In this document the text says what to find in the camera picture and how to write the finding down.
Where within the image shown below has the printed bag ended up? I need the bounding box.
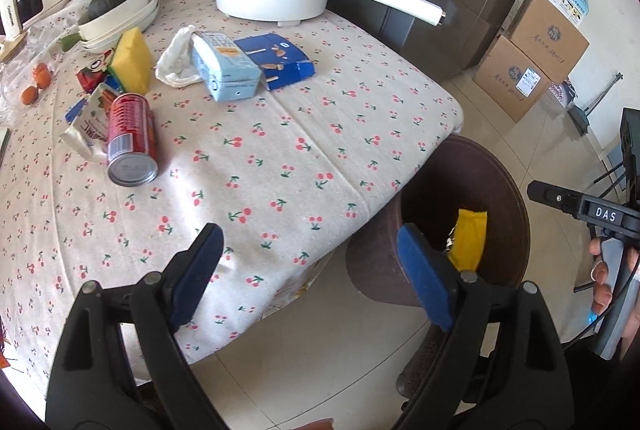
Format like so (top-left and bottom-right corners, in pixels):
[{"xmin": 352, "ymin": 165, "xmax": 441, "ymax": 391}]
[{"xmin": 547, "ymin": 80, "xmax": 578, "ymax": 108}]

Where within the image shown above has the yellow snack wrapper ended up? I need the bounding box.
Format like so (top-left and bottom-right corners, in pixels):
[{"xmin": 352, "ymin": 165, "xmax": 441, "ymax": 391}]
[{"xmin": 442, "ymin": 208, "xmax": 488, "ymax": 271}]

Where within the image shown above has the black tripod stand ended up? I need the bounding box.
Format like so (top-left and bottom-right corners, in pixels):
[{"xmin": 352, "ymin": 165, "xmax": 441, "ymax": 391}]
[{"xmin": 592, "ymin": 72, "xmax": 628, "ymax": 195}]

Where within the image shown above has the brown round bin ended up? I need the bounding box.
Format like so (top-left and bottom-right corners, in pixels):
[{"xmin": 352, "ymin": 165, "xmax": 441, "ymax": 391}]
[{"xmin": 345, "ymin": 135, "xmax": 531, "ymax": 311}]

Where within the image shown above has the white plate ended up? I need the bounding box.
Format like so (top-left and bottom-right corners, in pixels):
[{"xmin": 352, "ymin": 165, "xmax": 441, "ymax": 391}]
[
  {"xmin": 82, "ymin": 0, "xmax": 160, "ymax": 46},
  {"xmin": 85, "ymin": 2, "xmax": 161, "ymax": 53}
]

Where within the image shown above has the tall red can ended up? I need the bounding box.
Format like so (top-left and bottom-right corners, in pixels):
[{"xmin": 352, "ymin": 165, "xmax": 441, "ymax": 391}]
[{"xmin": 106, "ymin": 92, "xmax": 159, "ymax": 187}]

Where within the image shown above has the dark dustpan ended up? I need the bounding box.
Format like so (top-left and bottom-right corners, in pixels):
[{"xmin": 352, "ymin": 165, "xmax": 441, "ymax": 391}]
[{"xmin": 567, "ymin": 104, "xmax": 596, "ymax": 135}]

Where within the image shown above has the light blue carton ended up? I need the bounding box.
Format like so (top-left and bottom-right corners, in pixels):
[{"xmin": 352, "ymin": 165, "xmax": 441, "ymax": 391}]
[{"xmin": 190, "ymin": 30, "xmax": 266, "ymax": 103}]

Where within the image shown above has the blue cookie box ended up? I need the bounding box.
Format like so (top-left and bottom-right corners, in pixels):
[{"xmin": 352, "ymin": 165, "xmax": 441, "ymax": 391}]
[{"xmin": 234, "ymin": 32, "xmax": 317, "ymax": 91}]

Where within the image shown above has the white plastic bag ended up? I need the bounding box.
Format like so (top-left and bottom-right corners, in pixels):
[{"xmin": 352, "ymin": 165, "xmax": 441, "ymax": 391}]
[{"xmin": 155, "ymin": 24, "xmax": 206, "ymax": 88}]

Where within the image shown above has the yellow sponge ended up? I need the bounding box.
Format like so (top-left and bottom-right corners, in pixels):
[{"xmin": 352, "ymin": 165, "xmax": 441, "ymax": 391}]
[{"xmin": 109, "ymin": 27, "xmax": 153, "ymax": 94}]

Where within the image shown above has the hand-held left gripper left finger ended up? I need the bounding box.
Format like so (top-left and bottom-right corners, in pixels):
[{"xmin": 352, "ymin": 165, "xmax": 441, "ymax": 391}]
[{"xmin": 45, "ymin": 223, "xmax": 236, "ymax": 430}]

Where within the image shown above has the white bowl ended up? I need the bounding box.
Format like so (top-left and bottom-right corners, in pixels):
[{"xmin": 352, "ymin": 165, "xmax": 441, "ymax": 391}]
[{"xmin": 77, "ymin": 0, "xmax": 150, "ymax": 43}]

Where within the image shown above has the glass jar with wooden lid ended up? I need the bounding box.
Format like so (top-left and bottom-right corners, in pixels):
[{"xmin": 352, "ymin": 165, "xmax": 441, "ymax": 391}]
[{"xmin": 0, "ymin": 34, "xmax": 56, "ymax": 121}]

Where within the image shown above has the white snack packet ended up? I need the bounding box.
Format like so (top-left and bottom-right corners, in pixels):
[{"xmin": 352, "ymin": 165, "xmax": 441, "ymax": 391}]
[{"xmin": 59, "ymin": 82, "xmax": 118, "ymax": 163}]

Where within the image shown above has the person's right hand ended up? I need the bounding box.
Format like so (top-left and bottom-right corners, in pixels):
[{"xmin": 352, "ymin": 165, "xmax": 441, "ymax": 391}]
[{"xmin": 587, "ymin": 235, "xmax": 617, "ymax": 318}]

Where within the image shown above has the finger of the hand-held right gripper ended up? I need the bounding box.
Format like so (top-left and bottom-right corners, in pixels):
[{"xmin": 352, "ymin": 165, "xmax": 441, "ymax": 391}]
[{"xmin": 527, "ymin": 181, "xmax": 583, "ymax": 217}]

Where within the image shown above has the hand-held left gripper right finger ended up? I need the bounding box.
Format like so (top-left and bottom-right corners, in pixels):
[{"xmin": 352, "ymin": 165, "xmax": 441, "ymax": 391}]
[{"xmin": 395, "ymin": 223, "xmax": 576, "ymax": 430}]

